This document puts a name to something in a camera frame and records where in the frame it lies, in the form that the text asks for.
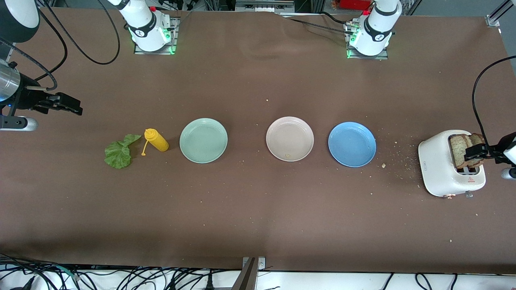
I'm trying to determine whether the green lettuce leaf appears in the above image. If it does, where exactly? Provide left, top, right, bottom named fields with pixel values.
left=104, top=134, right=142, bottom=170

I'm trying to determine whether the grey metal background frame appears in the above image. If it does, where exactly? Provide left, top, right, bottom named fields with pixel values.
left=235, top=0, right=295, bottom=13

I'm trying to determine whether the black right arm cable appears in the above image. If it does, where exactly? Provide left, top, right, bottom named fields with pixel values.
left=0, top=0, right=121, bottom=91

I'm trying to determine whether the dark grey metal beam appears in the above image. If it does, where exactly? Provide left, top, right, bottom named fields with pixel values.
left=231, top=258, right=258, bottom=290

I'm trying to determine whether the red background object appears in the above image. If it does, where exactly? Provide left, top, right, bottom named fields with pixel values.
left=338, top=0, right=373, bottom=11

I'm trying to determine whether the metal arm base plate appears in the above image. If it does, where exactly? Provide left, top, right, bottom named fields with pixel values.
left=134, top=16, right=178, bottom=56
left=346, top=22, right=389, bottom=60

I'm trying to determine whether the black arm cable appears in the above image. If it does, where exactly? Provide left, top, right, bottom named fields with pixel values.
left=472, top=56, right=516, bottom=147
left=0, top=0, right=121, bottom=91

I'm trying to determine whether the yellow mustard squeeze bottle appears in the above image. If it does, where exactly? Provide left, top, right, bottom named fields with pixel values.
left=141, top=128, right=170, bottom=157

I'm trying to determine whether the beige plate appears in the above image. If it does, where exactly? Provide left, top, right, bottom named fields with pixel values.
left=266, top=116, right=315, bottom=162

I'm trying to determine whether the brown bread slice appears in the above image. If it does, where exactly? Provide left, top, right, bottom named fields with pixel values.
left=468, top=133, right=487, bottom=168
left=449, top=135, right=473, bottom=169

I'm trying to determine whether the blue plate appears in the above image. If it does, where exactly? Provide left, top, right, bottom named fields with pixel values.
left=328, top=122, right=377, bottom=168

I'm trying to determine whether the white toaster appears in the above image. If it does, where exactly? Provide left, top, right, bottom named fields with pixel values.
left=418, top=129, right=487, bottom=199

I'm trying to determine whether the aluminium frame profile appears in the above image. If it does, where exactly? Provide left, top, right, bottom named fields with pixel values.
left=485, top=0, right=516, bottom=28

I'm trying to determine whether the silver metal bracket plate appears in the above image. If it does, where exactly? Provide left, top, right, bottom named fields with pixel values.
left=243, top=257, right=266, bottom=271

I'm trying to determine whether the black base cable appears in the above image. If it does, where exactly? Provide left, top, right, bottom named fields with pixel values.
left=278, top=11, right=357, bottom=36

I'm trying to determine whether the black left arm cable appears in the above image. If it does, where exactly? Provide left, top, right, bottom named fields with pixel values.
left=472, top=56, right=516, bottom=147

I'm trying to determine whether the light green plate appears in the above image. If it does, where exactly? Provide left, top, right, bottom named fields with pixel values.
left=179, top=118, right=229, bottom=164

